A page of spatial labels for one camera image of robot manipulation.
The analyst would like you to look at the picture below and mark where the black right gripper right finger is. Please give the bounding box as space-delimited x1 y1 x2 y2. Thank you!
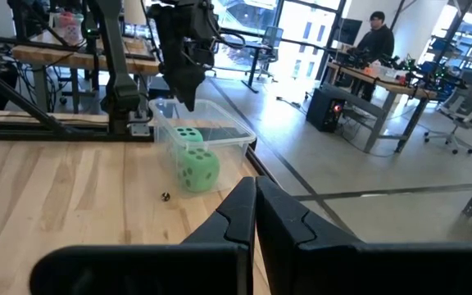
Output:
256 175 472 295

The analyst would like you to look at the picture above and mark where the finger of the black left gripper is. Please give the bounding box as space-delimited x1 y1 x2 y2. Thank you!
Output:
170 77 191 113
188 77 207 113

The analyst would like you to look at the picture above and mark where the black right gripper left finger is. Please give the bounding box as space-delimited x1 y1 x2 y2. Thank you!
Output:
29 176 258 295

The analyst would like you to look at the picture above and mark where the teal foam die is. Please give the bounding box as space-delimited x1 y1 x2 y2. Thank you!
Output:
172 125 205 145

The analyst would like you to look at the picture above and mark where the green foam die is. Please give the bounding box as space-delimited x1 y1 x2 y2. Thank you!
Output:
175 147 222 194

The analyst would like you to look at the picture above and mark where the clear plastic container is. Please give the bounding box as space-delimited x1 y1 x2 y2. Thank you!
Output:
148 98 257 198

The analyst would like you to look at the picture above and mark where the clear jar with dice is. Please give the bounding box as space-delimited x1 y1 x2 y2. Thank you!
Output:
57 11 85 45

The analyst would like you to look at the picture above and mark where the small white lamp shade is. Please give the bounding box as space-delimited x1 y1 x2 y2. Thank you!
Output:
122 0 148 26

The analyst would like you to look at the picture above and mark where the black desk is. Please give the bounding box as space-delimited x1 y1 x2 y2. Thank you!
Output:
219 27 276 94

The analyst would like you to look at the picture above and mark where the grey mesh office chair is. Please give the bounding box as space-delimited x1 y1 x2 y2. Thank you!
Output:
256 25 285 82

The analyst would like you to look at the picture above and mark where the wooden workbench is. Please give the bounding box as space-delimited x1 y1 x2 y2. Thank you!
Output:
11 28 161 114

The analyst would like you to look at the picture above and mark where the black computer tower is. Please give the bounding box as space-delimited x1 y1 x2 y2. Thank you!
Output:
305 87 347 134

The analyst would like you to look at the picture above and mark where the black computer monitor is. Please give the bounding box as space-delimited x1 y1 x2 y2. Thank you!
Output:
335 17 364 47

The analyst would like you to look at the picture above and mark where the person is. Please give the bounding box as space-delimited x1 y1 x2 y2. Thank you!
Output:
349 10 396 102

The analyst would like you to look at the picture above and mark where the wooden desk with metal legs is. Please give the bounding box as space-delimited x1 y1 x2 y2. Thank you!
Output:
320 61 440 155

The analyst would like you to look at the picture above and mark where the white office chair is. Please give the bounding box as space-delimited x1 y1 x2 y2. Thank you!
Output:
423 68 472 156

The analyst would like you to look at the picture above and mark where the black camera cable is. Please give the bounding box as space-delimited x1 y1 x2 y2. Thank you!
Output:
209 26 247 51

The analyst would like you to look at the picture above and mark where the black aluminium table frame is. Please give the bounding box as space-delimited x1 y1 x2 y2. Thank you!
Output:
0 34 280 185

